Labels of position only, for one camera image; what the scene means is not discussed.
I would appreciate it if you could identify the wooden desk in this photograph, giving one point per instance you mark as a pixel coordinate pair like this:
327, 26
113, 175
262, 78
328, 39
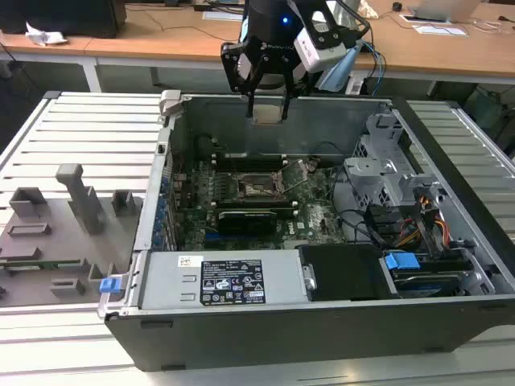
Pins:
161, 40

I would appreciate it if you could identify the beige patterned cloth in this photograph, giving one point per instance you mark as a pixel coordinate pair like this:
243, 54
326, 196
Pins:
364, 6

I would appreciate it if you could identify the round coin cell battery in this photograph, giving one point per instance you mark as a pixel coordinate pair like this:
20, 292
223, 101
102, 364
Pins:
314, 165

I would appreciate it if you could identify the metal locking lever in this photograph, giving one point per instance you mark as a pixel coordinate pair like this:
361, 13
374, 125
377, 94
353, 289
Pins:
231, 163

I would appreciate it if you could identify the grey laptop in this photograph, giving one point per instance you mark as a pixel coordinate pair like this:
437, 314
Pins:
442, 10

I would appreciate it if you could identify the white paper sheet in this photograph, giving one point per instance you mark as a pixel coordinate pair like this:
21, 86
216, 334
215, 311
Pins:
440, 29
223, 16

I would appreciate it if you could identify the pale blue teach pendant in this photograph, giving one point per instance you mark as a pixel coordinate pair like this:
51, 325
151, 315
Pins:
338, 72

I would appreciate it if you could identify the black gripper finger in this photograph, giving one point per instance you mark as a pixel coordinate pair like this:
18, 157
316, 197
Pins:
252, 106
285, 108

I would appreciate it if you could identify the white power adapter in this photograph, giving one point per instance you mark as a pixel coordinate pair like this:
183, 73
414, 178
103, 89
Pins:
355, 84

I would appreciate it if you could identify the hard disk in blue carrier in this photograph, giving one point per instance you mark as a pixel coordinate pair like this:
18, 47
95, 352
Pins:
400, 265

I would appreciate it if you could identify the silver square CPU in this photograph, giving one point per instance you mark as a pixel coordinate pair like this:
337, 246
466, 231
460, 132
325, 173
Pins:
265, 114

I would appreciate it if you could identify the black power adapter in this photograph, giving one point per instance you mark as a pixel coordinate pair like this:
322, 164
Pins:
203, 7

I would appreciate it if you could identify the black RAM slot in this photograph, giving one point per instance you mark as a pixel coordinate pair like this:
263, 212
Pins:
241, 157
241, 161
253, 204
287, 208
241, 165
253, 199
241, 169
289, 213

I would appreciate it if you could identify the green motherboard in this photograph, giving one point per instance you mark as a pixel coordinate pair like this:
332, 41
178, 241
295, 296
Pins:
306, 197

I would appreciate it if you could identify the black monitor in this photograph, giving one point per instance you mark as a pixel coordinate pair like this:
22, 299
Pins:
60, 16

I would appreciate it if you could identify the blue expansion slot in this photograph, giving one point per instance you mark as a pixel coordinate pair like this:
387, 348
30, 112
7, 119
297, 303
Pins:
211, 241

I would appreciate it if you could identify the black plastic shroud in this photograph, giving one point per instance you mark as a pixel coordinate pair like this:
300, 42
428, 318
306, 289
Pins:
346, 273

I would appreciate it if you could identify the grey parts rack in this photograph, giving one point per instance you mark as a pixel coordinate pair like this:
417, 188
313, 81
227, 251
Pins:
60, 241

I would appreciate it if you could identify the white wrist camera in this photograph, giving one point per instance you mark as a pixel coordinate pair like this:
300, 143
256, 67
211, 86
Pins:
318, 50

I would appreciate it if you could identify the blue plastic latch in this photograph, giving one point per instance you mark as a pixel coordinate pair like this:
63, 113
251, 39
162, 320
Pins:
109, 285

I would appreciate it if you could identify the black PC case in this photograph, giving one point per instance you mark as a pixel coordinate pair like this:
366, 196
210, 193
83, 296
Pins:
281, 342

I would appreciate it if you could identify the metal drive cage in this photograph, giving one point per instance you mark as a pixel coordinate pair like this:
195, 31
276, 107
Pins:
364, 177

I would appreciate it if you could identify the CPU socket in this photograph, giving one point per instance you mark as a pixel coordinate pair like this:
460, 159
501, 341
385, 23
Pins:
257, 187

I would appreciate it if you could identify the black graphics card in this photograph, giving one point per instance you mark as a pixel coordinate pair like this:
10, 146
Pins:
247, 223

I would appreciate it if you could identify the grey power supply unit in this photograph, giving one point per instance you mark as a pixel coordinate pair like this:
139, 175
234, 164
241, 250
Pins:
169, 281

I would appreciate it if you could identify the silver finned heatsink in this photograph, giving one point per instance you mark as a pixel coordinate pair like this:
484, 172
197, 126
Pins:
316, 219

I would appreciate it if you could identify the crumpled white paper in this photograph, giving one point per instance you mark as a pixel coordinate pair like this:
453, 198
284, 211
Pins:
44, 36

